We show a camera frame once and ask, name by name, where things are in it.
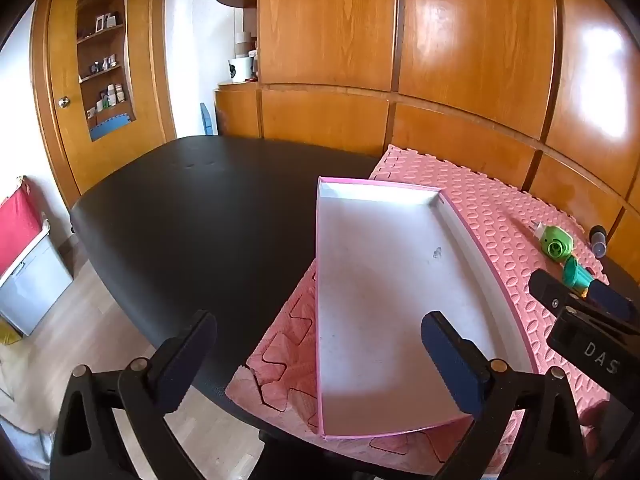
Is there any teal plastic toy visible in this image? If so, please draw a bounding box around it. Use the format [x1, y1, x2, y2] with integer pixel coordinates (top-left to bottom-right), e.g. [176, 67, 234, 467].
[562, 257, 599, 297]

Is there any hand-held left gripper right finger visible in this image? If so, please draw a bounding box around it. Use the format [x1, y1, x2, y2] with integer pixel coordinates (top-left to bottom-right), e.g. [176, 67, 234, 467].
[421, 311, 590, 480]

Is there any wooden niche shelf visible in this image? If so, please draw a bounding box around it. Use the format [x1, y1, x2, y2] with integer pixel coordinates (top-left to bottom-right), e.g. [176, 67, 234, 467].
[75, 0, 137, 142]

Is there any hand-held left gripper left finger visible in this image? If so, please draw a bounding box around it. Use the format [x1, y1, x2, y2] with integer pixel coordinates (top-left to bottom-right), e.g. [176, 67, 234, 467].
[50, 310, 218, 480]

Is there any wooden door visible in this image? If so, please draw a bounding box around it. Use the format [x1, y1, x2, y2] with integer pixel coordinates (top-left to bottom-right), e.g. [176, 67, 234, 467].
[29, 0, 177, 197]

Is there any green and white round toy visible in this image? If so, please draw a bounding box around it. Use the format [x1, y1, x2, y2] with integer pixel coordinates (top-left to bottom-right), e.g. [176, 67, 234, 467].
[532, 222, 577, 264]

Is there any pink foam puzzle mat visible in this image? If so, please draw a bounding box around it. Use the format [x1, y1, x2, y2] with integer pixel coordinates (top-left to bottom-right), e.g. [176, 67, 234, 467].
[225, 144, 613, 478]

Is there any red cloth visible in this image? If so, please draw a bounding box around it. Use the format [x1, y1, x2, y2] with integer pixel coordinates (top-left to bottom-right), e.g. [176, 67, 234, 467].
[0, 176, 44, 277]

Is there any yellow item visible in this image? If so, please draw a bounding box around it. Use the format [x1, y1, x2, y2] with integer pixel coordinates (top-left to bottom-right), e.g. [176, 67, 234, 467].
[0, 317, 24, 346]

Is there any small bottle with black cap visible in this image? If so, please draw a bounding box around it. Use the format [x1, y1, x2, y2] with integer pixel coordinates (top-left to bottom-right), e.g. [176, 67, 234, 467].
[588, 225, 609, 259]

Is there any blue foam mat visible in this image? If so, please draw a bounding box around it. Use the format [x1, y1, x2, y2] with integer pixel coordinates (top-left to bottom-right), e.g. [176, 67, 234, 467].
[90, 113, 136, 142]

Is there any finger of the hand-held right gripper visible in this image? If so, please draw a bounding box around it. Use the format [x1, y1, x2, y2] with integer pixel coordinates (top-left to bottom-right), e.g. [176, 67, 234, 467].
[530, 270, 589, 314]
[588, 282, 640, 320]

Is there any pink cardboard box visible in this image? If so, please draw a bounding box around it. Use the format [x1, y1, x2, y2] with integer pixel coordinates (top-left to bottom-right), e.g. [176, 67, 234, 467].
[315, 176, 543, 442]

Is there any grey storage bin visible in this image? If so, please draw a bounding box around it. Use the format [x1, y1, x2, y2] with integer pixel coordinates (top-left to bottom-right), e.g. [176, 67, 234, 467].
[0, 220, 75, 337]

